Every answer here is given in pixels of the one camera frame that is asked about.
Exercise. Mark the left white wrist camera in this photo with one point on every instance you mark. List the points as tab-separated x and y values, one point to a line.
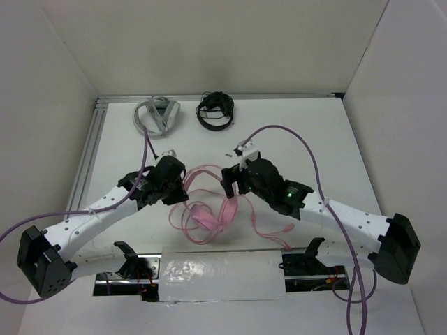
170	152

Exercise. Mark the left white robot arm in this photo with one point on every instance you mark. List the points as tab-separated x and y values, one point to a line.
52	258

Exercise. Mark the pink headphones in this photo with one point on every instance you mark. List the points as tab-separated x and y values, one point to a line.
200	212

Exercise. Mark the white taped cover plate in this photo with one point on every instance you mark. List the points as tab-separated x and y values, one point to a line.
221	276

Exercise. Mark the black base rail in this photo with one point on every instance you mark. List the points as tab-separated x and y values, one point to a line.
302	273

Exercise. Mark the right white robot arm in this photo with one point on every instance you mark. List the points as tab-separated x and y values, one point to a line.
392	242

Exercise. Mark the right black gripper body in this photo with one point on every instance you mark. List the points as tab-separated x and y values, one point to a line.
247	185

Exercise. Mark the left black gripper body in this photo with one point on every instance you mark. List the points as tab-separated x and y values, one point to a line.
172	192

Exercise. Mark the black headphones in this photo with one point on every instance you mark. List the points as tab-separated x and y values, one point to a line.
215	105

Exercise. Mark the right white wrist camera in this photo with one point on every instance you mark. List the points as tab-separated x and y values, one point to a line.
247	152

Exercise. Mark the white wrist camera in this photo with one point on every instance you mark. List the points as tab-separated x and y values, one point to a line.
247	152
170	152

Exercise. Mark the grey white headphones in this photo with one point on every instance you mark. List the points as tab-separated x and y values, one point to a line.
162	110

